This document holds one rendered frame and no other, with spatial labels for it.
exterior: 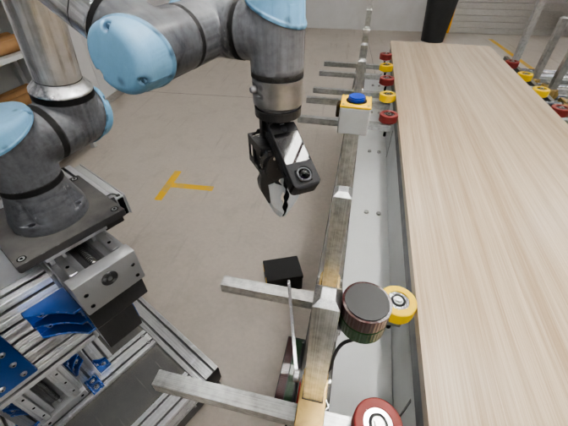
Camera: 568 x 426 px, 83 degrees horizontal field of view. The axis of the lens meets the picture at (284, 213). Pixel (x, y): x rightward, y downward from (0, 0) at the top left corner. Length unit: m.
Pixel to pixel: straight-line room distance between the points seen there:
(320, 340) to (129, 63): 0.40
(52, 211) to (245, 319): 1.19
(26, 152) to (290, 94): 0.50
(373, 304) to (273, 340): 1.31
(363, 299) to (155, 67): 0.35
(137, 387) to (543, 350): 1.28
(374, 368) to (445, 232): 0.42
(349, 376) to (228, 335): 0.89
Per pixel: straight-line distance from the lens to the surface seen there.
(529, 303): 0.91
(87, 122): 0.82
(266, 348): 1.69
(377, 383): 0.98
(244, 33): 0.46
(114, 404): 1.50
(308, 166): 0.48
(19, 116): 0.76
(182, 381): 0.72
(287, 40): 0.45
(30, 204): 0.80
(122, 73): 0.40
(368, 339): 0.43
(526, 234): 1.08
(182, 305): 1.88
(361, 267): 1.19
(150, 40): 0.39
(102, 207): 0.84
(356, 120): 0.79
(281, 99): 0.47
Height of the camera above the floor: 1.51
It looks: 41 degrees down
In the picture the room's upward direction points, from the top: straight up
